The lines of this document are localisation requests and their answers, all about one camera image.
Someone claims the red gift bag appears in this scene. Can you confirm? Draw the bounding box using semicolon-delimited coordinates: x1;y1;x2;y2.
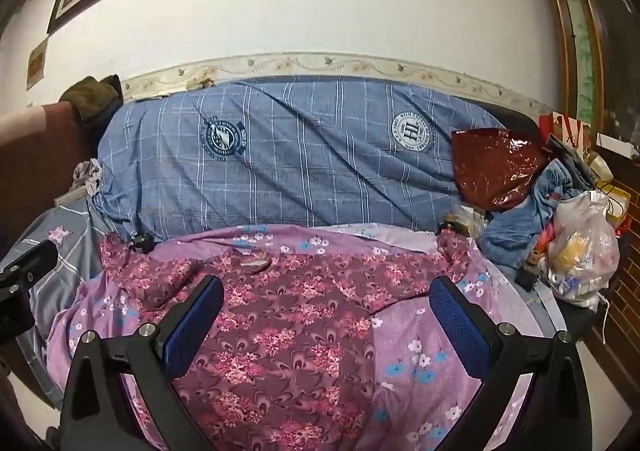
539;113;593;152

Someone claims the wooden framed panel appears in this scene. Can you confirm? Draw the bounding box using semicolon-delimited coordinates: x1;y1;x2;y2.
530;0;621;132

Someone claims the yellow box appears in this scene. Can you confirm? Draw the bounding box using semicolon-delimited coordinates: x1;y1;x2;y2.
605;186;633;227

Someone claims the blue denim cloth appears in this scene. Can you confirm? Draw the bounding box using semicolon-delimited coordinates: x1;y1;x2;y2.
480;158;596;272

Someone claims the olive green cloth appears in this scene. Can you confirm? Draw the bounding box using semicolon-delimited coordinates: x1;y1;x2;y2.
60;75;123;132

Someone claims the small grey floral cloth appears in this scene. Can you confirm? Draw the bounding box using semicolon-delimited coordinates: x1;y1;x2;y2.
72;158;103;196

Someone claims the dark red plastic bag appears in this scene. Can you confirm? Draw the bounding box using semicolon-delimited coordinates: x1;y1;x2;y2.
450;128;551;212

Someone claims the purple floral blanket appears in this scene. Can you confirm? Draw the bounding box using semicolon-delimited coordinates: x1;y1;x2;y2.
47;223;546;451

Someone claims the maroon floral garment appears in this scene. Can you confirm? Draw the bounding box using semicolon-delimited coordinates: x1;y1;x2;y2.
100;231;473;451

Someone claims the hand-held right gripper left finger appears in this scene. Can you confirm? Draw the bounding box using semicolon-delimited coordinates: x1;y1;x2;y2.
47;275;226;451

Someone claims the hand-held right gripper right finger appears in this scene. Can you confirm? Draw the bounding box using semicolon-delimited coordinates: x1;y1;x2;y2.
429;275;593;451

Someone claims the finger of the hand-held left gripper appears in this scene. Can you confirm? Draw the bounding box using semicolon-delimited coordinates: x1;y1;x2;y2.
0;240;59;284

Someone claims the white box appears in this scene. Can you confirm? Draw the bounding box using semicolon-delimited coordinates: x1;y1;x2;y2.
595;132;640;156

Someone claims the small wall picture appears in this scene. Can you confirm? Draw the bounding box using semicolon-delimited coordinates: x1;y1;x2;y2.
26;38;48;92

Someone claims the blue plaid quilt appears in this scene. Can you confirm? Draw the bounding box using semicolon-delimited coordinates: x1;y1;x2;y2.
92;76;506;239

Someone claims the white plastic bag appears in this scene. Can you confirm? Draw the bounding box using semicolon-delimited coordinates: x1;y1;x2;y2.
547;191;621;309

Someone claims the brown headboard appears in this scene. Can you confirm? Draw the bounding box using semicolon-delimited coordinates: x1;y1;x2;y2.
0;103;101;242

